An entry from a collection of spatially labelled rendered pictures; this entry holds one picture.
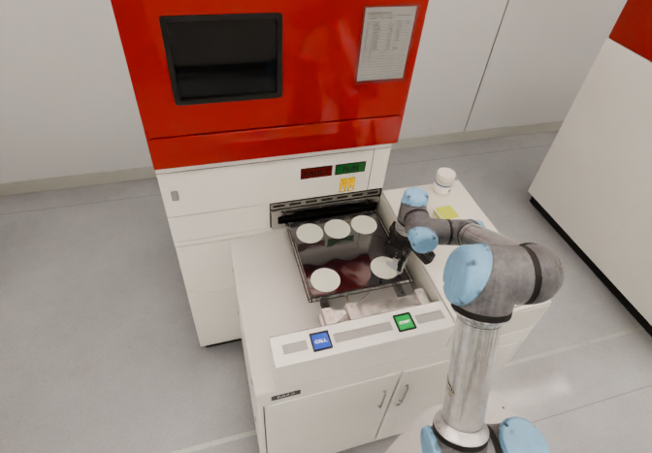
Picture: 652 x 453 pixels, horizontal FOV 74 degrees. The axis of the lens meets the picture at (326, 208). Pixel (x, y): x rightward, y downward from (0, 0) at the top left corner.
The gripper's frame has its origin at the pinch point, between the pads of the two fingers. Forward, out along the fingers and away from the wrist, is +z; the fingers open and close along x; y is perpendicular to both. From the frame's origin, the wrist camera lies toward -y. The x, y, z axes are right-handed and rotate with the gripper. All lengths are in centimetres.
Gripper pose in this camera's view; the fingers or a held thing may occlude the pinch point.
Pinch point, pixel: (401, 272)
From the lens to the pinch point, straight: 153.6
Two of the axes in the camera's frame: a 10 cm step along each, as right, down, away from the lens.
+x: -4.9, 5.7, -6.6
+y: -8.7, -3.8, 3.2
